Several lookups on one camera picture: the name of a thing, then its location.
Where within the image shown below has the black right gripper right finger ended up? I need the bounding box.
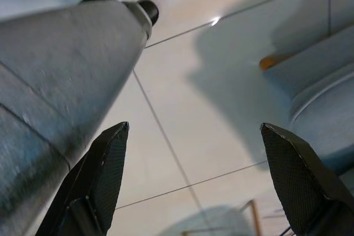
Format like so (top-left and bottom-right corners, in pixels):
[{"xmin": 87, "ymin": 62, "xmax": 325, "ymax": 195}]
[{"xmin": 260, "ymin": 122, "xmax": 354, "ymax": 236}]

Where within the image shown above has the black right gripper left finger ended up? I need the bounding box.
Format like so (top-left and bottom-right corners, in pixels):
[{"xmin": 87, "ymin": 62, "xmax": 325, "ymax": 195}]
[{"xmin": 35, "ymin": 121, "xmax": 129, "ymax": 236}]

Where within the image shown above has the wooden frame stand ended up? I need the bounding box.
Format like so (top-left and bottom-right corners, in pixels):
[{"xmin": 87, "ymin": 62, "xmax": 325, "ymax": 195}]
[{"xmin": 157, "ymin": 198, "xmax": 294, "ymax": 236}]

